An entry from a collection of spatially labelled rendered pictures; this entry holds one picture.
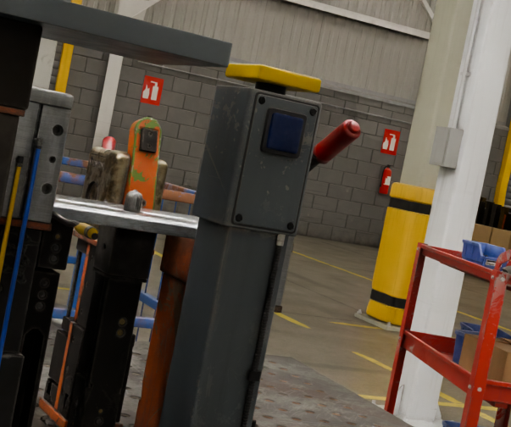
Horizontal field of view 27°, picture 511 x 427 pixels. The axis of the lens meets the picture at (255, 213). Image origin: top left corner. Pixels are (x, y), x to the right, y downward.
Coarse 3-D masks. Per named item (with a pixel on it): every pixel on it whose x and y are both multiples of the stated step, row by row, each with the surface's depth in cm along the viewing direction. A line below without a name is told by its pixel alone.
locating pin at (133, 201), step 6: (132, 192) 119; (138, 192) 120; (126, 198) 119; (132, 198) 119; (138, 198) 119; (126, 204) 119; (132, 204) 119; (138, 204) 119; (126, 210) 119; (132, 210) 119; (138, 210) 120
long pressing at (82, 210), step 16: (64, 208) 107; (80, 208) 108; (96, 208) 109; (112, 208) 120; (144, 208) 128; (96, 224) 108; (112, 224) 109; (128, 224) 110; (144, 224) 111; (160, 224) 112; (176, 224) 113; (192, 224) 114
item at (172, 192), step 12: (60, 180) 293; (72, 180) 294; (84, 180) 296; (168, 192) 307; (180, 192) 309; (192, 192) 332; (72, 276) 421; (144, 300) 355; (156, 300) 348; (60, 312) 298; (72, 312) 299; (60, 324) 317; (144, 324) 309
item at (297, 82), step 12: (228, 72) 89; (240, 72) 87; (252, 72) 85; (264, 72) 84; (276, 72) 85; (288, 72) 86; (264, 84) 87; (276, 84) 86; (288, 84) 86; (300, 84) 86; (312, 84) 87
